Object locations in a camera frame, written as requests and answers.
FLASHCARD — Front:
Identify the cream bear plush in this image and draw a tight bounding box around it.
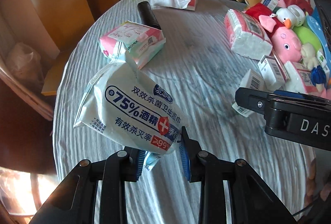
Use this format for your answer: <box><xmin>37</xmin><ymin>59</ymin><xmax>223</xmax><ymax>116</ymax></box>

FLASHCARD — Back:
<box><xmin>301</xmin><ymin>42</ymin><xmax>320</xmax><ymax>71</ymax></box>

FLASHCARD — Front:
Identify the white medicine box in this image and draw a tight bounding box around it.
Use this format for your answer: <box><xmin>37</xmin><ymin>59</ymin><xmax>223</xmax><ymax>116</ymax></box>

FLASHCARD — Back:
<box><xmin>258</xmin><ymin>55</ymin><xmax>285</xmax><ymax>92</ymax></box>
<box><xmin>231</xmin><ymin>69</ymin><xmax>267</xmax><ymax>118</ymax></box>

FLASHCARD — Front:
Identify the black cylinder roll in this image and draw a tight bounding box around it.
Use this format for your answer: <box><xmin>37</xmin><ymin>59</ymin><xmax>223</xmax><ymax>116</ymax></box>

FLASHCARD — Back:
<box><xmin>137</xmin><ymin>1</ymin><xmax>161</xmax><ymax>30</ymax></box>

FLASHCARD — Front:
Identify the white alcohol wipes pack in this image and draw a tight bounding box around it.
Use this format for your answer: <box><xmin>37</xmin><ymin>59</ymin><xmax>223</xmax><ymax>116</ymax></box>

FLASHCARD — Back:
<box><xmin>73</xmin><ymin>63</ymin><xmax>186</xmax><ymax>155</ymax></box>

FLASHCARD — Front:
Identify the pink green wipes pack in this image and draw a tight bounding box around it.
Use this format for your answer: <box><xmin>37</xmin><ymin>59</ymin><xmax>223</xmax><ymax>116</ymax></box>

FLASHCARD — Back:
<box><xmin>99</xmin><ymin>21</ymin><xmax>166</xmax><ymax>69</ymax></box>

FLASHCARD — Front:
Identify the white duck plush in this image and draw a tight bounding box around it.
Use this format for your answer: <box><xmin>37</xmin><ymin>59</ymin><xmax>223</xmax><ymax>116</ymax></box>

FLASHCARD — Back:
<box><xmin>276</xmin><ymin>5</ymin><xmax>306</xmax><ymax>29</ymax></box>

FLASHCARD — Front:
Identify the pink tissue pack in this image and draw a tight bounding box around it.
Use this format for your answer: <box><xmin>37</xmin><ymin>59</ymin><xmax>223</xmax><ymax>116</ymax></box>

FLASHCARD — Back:
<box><xmin>224</xmin><ymin>9</ymin><xmax>273</xmax><ymax>60</ymax></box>

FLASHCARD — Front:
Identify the pink pig plush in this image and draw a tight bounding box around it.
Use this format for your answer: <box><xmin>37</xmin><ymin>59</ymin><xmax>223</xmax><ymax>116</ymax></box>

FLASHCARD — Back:
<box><xmin>259</xmin><ymin>15</ymin><xmax>302</xmax><ymax>64</ymax></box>

